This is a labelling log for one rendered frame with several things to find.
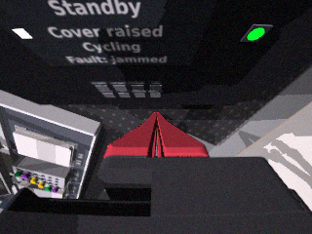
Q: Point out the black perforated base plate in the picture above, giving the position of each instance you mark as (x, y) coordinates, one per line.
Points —
(211, 123)

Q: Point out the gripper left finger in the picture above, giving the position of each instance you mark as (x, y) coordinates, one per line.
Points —
(139, 141)

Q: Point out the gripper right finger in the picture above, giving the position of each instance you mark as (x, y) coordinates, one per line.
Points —
(173, 142)

